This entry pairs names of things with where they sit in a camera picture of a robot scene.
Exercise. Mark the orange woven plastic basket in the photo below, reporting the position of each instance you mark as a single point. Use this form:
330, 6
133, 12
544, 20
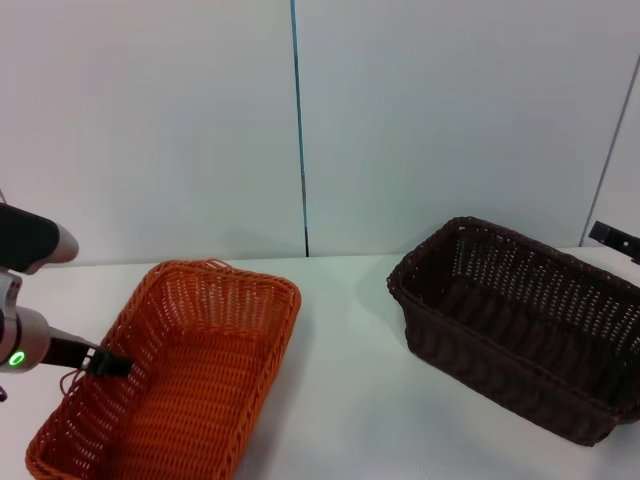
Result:
200, 390

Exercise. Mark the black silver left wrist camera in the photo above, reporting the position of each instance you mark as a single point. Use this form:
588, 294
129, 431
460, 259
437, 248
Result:
30, 240

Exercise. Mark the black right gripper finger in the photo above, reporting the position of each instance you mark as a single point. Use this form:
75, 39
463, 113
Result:
617, 237

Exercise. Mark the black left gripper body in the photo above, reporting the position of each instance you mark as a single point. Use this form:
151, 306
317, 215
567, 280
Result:
67, 350

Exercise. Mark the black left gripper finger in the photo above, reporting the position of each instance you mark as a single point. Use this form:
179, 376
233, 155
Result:
112, 364

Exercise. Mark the dark brown woven basket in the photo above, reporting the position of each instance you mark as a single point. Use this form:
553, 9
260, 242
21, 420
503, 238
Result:
500, 360

